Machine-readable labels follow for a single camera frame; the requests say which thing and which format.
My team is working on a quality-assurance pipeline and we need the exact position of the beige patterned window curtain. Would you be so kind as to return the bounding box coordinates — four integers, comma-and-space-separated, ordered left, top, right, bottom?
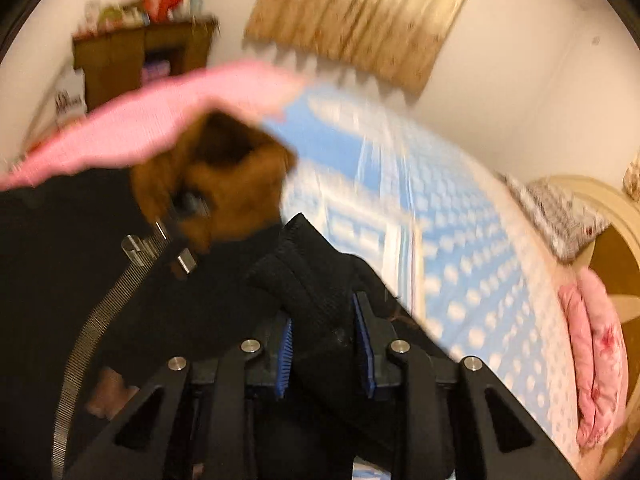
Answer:
244, 0, 465, 94

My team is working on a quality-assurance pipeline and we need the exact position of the grey patterned pillow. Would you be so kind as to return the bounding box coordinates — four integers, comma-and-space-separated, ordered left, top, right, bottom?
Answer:
499, 174, 611, 264

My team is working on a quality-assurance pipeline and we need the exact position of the blue polka dot bed sheet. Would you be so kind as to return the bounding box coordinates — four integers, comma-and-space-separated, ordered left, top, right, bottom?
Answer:
0, 58, 601, 480

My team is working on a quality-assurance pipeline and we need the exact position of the beige curtain at right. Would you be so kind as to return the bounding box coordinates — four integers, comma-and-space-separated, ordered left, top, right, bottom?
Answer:
623, 152, 640, 203

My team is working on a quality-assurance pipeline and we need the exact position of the black jacket with brown fur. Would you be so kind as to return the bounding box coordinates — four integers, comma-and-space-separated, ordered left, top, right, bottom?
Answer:
1, 112, 434, 479

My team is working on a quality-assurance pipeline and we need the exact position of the white paper shopping bag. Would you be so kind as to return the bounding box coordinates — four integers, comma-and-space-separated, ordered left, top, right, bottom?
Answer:
54, 67, 87, 128

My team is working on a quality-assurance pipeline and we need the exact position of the brown wooden desk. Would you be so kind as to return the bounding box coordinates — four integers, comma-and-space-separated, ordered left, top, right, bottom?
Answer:
73, 16, 219, 110

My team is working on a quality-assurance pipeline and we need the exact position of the cream wooden headboard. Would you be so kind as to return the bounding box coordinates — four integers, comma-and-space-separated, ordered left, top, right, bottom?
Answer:
547, 176, 640, 477

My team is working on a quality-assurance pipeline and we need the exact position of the pink floral folded quilt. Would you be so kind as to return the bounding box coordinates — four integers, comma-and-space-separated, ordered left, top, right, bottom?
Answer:
558, 266, 628, 448

